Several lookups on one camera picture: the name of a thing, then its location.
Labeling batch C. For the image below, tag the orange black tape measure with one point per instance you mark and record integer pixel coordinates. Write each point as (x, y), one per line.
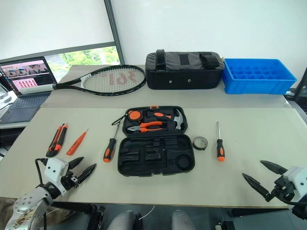
(134, 115)

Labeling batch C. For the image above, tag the white side desk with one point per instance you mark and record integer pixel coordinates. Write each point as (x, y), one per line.
(12, 125)

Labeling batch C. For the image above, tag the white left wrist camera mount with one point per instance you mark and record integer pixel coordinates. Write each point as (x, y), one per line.
(55, 170)

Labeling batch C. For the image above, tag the black grey fabric bag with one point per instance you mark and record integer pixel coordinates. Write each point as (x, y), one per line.
(182, 74)

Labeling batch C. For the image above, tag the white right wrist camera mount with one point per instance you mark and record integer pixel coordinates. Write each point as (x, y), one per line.
(298, 179)

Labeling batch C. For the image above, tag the black tape roll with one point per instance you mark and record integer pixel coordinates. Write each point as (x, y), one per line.
(194, 143)

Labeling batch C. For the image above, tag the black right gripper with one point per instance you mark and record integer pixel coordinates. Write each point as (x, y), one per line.
(283, 190)

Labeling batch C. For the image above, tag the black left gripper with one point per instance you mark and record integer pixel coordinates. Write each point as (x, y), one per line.
(69, 182)

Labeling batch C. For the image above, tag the orange voltage tester pen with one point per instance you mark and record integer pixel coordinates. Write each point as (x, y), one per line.
(75, 145)

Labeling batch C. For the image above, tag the dark window frame post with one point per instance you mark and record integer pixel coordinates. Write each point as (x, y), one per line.
(115, 31)

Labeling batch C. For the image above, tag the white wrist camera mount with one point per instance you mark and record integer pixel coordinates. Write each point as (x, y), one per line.
(55, 170)
(298, 179)

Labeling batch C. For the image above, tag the orange black utility knife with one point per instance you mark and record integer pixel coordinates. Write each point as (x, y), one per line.
(57, 141)

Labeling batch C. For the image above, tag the blue plastic compartment crate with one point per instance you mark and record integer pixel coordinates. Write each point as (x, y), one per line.
(256, 85)

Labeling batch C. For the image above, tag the grey rounded shape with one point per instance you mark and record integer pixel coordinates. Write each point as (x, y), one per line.
(182, 221)
(124, 222)

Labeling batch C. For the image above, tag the black tennis racket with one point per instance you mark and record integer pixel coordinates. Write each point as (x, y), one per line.
(115, 79)

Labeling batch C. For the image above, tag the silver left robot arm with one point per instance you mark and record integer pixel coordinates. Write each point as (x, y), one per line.
(26, 203)

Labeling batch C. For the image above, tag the black office chair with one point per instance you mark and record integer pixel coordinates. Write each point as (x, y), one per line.
(302, 91)

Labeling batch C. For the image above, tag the white object beside laptop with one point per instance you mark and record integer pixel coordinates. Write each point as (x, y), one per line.
(3, 95)

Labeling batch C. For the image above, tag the open laptop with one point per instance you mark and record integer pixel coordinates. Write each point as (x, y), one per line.
(24, 72)

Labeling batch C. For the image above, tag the black stand frame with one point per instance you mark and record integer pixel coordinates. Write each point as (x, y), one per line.
(251, 212)
(72, 206)

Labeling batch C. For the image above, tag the black tool case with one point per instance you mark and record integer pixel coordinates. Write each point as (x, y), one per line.
(153, 169)

